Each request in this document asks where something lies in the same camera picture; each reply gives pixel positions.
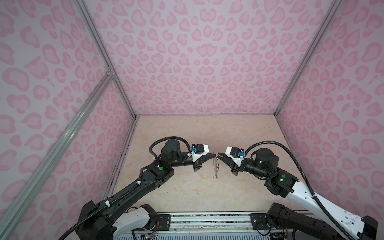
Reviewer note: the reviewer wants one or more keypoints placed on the metal key holder plate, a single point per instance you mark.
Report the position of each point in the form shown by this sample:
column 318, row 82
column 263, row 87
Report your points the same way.
column 216, row 167

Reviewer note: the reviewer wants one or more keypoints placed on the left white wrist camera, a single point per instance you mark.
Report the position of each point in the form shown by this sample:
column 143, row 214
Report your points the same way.
column 197, row 151

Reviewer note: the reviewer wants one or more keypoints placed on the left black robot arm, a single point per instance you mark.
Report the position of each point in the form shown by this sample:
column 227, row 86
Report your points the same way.
column 96, row 221

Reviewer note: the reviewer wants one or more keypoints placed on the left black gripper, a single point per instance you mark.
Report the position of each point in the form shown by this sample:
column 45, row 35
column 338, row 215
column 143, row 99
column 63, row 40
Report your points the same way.
column 197, row 165

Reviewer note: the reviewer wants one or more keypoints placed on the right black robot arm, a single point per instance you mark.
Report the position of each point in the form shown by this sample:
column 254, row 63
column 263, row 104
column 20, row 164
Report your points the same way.
column 330, row 222

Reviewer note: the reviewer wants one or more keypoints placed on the right corner aluminium post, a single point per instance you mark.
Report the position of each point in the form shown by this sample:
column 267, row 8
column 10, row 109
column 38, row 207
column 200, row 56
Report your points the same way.
column 326, row 23

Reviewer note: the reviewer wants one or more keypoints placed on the left corner aluminium post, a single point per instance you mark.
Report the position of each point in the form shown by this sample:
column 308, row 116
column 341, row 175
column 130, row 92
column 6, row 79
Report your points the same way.
column 91, row 26

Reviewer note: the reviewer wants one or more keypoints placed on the corner aluminium post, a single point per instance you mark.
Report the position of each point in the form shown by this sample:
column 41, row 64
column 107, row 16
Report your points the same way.
column 326, row 23
column 91, row 26

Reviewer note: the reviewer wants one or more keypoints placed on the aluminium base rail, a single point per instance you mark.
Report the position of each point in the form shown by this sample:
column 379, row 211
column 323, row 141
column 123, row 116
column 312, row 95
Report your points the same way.
column 210, row 225

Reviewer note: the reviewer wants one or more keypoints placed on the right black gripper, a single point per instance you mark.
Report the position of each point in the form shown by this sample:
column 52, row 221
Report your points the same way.
column 232, row 165

